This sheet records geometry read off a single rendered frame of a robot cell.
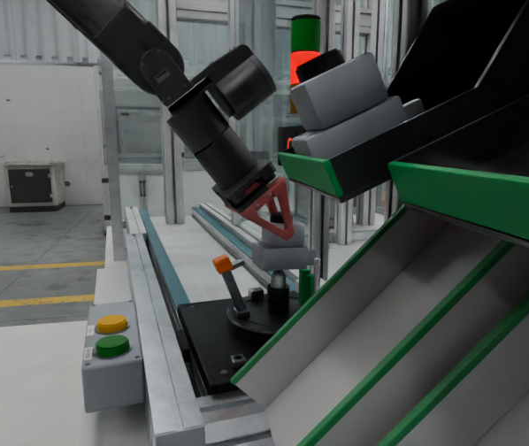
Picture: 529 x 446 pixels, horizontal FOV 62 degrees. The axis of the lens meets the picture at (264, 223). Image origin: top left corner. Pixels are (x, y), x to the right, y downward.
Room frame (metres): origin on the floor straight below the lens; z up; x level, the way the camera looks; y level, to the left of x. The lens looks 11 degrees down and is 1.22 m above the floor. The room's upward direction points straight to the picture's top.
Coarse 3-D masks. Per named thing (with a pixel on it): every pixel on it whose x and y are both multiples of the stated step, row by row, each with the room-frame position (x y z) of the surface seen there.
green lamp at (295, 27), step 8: (296, 24) 0.77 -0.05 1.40; (304, 24) 0.76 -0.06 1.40; (312, 24) 0.76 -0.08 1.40; (320, 24) 0.78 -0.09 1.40; (296, 32) 0.77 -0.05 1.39; (304, 32) 0.76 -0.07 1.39; (312, 32) 0.76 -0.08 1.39; (296, 40) 0.77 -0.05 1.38; (304, 40) 0.76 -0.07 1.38; (312, 40) 0.76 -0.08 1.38; (296, 48) 0.77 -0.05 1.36; (304, 48) 0.76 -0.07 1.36; (312, 48) 0.76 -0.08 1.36
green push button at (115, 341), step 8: (112, 336) 0.53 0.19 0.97; (120, 336) 0.53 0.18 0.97; (96, 344) 0.50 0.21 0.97; (104, 344) 0.50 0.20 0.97; (112, 344) 0.50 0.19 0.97; (120, 344) 0.50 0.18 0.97; (128, 344) 0.51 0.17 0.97; (96, 352) 0.50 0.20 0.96; (104, 352) 0.49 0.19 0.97; (112, 352) 0.49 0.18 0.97; (120, 352) 0.50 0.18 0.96
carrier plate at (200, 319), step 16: (192, 304) 0.64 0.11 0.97; (208, 304) 0.64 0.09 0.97; (224, 304) 0.64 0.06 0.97; (192, 320) 0.58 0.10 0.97; (208, 320) 0.58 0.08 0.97; (224, 320) 0.58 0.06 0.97; (192, 336) 0.53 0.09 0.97; (208, 336) 0.53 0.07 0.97; (224, 336) 0.53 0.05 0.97; (192, 352) 0.52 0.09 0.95; (208, 352) 0.49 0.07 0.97; (224, 352) 0.49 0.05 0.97; (240, 352) 0.49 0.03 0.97; (256, 352) 0.49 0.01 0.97; (208, 368) 0.45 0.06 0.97; (224, 368) 0.45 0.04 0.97; (208, 384) 0.42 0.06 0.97; (224, 384) 0.42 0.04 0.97
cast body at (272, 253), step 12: (276, 216) 0.56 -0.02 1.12; (300, 228) 0.55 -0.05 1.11; (264, 240) 0.57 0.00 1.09; (276, 240) 0.54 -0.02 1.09; (288, 240) 0.55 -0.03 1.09; (300, 240) 0.55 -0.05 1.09; (252, 252) 0.58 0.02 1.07; (264, 252) 0.54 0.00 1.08; (276, 252) 0.54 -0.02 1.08; (288, 252) 0.55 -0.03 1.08; (300, 252) 0.55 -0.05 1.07; (312, 252) 0.58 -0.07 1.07; (264, 264) 0.54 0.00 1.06; (276, 264) 0.54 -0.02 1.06; (288, 264) 0.55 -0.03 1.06; (300, 264) 0.55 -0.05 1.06; (312, 264) 0.58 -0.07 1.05
